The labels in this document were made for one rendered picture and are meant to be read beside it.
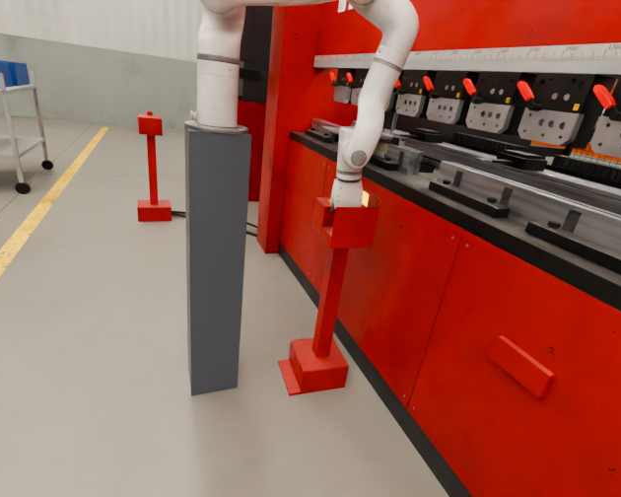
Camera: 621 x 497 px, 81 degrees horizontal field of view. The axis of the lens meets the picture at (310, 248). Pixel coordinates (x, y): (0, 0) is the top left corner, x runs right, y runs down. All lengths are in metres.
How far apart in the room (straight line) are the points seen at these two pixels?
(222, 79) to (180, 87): 7.22
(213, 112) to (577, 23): 0.94
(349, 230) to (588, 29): 0.78
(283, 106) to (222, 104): 1.31
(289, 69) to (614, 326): 2.05
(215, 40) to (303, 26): 1.37
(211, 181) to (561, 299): 0.96
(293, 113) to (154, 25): 6.12
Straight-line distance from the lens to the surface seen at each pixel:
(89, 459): 1.50
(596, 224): 1.09
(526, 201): 1.19
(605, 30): 1.16
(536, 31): 1.26
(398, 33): 1.19
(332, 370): 1.58
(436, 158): 1.84
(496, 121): 1.27
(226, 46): 1.16
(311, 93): 2.50
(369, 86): 1.18
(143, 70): 8.35
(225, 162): 1.15
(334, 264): 1.37
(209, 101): 1.16
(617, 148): 1.07
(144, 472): 1.43
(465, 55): 1.42
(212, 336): 1.43
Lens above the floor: 1.16
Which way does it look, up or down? 24 degrees down
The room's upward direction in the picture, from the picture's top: 8 degrees clockwise
